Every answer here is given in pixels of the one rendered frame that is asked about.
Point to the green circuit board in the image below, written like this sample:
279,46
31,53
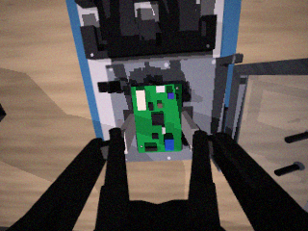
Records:
158,111

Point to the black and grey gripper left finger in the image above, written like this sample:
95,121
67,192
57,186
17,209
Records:
62,203

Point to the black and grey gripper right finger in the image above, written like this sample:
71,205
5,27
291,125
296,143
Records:
266,204

